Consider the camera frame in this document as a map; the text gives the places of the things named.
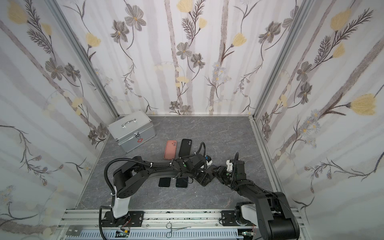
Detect black phone case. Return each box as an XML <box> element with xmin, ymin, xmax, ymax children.
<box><xmin>179</xmin><ymin>139</ymin><xmax>192</xmax><ymax>158</ymax></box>

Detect black phone with silver edge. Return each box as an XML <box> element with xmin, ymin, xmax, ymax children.
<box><xmin>158</xmin><ymin>178</ymin><xmax>171</xmax><ymax>188</ymax></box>

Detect pink phone case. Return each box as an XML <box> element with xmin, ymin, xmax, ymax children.
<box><xmin>164</xmin><ymin>140</ymin><xmax>177</xmax><ymax>160</ymax></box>

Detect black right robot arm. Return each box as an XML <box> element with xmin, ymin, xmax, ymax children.
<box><xmin>213</xmin><ymin>153</ymin><xmax>300</xmax><ymax>240</ymax></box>

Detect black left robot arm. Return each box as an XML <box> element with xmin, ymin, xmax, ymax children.
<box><xmin>99</xmin><ymin>142</ymin><xmax>216</xmax><ymax>240</ymax></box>

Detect silver aluminium case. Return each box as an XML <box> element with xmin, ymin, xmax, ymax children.
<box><xmin>108</xmin><ymin>111</ymin><xmax>156</xmax><ymax>153</ymax></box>

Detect steel forceps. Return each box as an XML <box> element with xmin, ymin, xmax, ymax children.
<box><xmin>166</xmin><ymin>223</ymin><xmax>191</xmax><ymax>239</ymax></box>

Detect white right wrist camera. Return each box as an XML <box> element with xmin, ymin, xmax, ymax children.
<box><xmin>226</xmin><ymin>160</ymin><xmax>234</xmax><ymax>173</ymax></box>

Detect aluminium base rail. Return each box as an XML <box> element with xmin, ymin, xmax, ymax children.
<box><xmin>56</xmin><ymin>209</ymin><xmax>301</xmax><ymax>229</ymax></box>

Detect white slotted cable duct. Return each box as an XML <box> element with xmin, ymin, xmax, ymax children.
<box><xmin>65</xmin><ymin>228</ymin><xmax>245</xmax><ymax>240</ymax></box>

